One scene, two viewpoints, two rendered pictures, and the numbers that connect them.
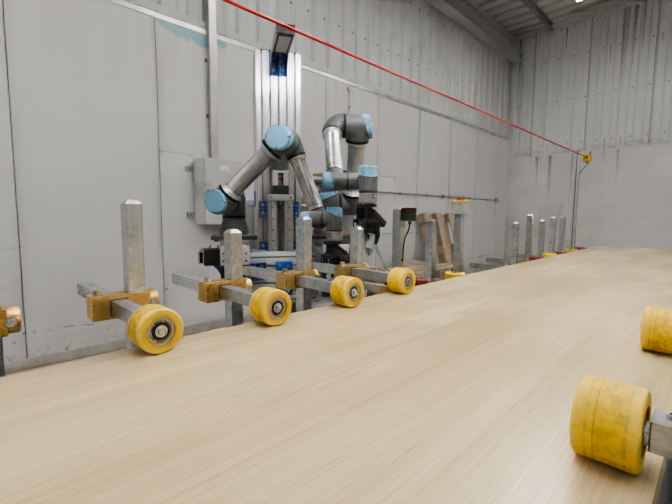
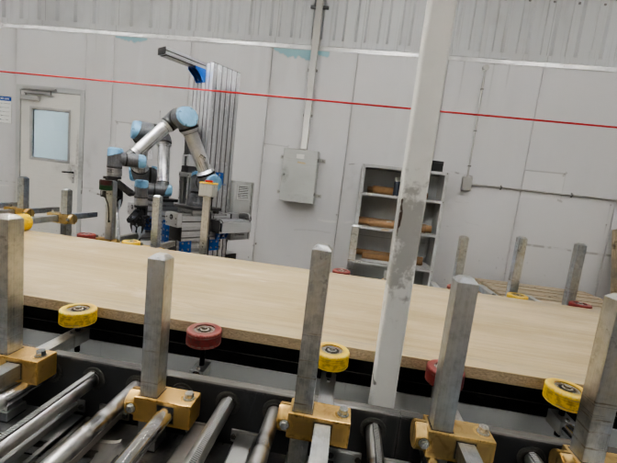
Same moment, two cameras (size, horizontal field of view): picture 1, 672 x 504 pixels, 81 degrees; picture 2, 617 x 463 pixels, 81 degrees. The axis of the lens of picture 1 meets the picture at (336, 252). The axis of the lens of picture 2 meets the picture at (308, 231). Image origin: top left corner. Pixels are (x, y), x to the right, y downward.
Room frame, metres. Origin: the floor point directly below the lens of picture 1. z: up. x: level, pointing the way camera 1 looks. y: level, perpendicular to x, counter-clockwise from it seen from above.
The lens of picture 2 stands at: (1.23, -2.32, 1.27)
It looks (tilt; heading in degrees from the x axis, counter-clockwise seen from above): 7 degrees down; 51
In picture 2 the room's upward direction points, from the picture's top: 7 degrees clockwise
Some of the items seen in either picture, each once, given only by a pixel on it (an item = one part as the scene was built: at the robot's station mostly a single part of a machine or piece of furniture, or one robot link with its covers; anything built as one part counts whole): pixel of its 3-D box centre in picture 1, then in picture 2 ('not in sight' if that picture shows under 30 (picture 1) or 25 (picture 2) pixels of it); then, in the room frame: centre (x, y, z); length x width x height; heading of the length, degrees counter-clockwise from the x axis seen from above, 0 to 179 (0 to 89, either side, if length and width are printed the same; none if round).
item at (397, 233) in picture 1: (397, 267); (110, 226); (1.58, -0.25, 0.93); 0.03 x 0.03 x 0.48; 45
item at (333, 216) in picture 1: (333, 219); (140, 188); (1.78, 0.01, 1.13); 0.09 x 0.08 x 0.11; 78
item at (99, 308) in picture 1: (124, 303); not in sight; (0.85, 0.47, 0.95); 0.13 x 0.06 x 0.05; 135
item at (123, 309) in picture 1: (112, 302); not in sight; (0.86, 0.50, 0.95); 0.50 x 0.04 x 0.04; 45
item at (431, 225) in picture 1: (430, 272); (155, 242); (1.76, -0.43, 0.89); 0.03 x 0.03 x 0.48; 45
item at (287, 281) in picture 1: (298, 278); (18, 212); (1.21, 0.12, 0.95); 0.13 x 0.06 x 0.05; 135
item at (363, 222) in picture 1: (366, 218); (112, 187); (1.60, -0.12, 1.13); 0.09 x 0.08 x 0.12; 135
